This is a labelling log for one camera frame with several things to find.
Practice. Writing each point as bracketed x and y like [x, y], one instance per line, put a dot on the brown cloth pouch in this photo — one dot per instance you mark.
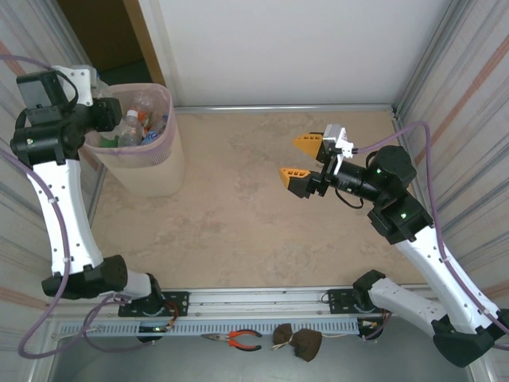
[306, 344]

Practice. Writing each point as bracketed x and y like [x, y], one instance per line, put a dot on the dark blue label clear bottle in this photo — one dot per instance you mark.
[153, 137]

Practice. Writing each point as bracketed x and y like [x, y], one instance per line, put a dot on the thin aluminium edge rail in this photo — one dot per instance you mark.
[278, 108]

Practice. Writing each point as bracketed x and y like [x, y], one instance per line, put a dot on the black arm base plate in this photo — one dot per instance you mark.
[179, 304]
[338, 300]

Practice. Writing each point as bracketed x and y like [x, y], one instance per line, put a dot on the small circuit board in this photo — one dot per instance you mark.
[370, 324]
[155, 328]

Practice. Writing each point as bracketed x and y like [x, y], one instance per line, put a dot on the grey metal sheet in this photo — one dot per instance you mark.
[159, 366]

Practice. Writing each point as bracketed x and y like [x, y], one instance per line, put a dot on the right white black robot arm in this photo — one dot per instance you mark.
[429, 258]

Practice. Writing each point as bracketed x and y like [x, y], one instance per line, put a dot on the long aluminium base rail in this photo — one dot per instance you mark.
[254, 302]

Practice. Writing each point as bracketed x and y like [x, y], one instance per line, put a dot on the pink mesh waste bin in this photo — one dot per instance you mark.
[159, 171]

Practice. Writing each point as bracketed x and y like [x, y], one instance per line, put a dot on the brown wooden door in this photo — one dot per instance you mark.
[143, 32]

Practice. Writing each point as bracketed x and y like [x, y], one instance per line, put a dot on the tall clear bottle white cap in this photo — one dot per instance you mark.
[129, 131]

